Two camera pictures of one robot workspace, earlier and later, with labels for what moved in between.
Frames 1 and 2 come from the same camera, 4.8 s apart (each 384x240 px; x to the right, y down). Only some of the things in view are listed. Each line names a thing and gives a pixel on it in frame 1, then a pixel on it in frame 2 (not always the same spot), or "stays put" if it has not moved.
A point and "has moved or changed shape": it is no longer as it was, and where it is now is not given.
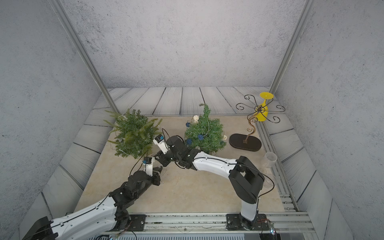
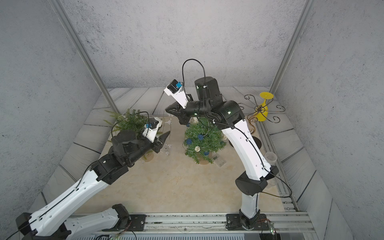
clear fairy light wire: (126, 119) -> (168, 146)
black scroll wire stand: (241, 141) stays put
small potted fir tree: (205, 133) has moved or changed shape
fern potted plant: (135, 132) -> (148, 157)
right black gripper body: (170, 157) -> (197, 109)
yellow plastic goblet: (261, 111) stays put
